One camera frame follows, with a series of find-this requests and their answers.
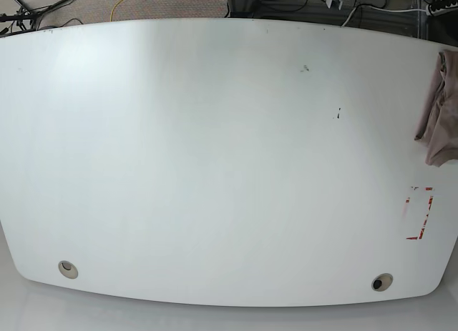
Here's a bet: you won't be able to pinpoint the mauve T-shirt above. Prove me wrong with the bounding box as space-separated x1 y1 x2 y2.
414 50 457 167

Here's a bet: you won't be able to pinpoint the right table grommet hole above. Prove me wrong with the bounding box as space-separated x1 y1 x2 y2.
371 273 394 292

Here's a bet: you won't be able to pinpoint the table grommet hole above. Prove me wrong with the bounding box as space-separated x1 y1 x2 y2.
371 273 394 292
58 261 78 280

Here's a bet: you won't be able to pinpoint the left table grommet hole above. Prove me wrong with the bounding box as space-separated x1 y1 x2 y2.
58 261 78 280

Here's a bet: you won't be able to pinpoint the red tape rectangle marking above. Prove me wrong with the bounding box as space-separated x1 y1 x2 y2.
402 186 434 240

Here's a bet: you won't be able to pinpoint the black tripod legs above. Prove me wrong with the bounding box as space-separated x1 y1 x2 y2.
1 0 76 37

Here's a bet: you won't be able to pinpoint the white power strip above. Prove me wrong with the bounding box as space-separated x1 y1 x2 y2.
426 0 457 16

